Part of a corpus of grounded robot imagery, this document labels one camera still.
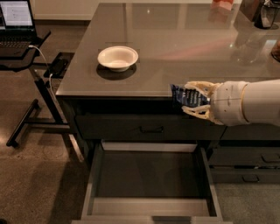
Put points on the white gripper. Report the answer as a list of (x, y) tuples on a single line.
[(228, 101)]

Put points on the blue rxbar wrapper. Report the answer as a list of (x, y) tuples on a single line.
[(190, 98)]

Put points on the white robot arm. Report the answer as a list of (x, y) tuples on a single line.
[(261, 102)]

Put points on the right grey top drawer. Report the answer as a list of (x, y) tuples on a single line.
[(252, 132)]

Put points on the right grey middle drawer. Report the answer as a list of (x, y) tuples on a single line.
[(248, 156)]

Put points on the right grey bottom drawer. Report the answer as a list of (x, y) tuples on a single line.
[(246, 176)]

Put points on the grey counter cabinet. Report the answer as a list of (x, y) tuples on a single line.
[(176, 43)]

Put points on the open grey middle drawer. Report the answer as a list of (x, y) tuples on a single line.
[(150, 183)]

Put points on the brown round container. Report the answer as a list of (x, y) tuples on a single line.
[(275, 52)]

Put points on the white paper bowl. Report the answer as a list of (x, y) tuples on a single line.
[(117, 58)]

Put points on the orange pink box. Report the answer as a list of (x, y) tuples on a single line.
[(225, 4)]

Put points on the dark glass jar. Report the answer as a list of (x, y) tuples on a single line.
[(266, 13)]

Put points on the black laptop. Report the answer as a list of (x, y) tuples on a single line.
[(17, 28)]

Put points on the black drawer handle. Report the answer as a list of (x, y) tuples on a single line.
[(152, 130)]

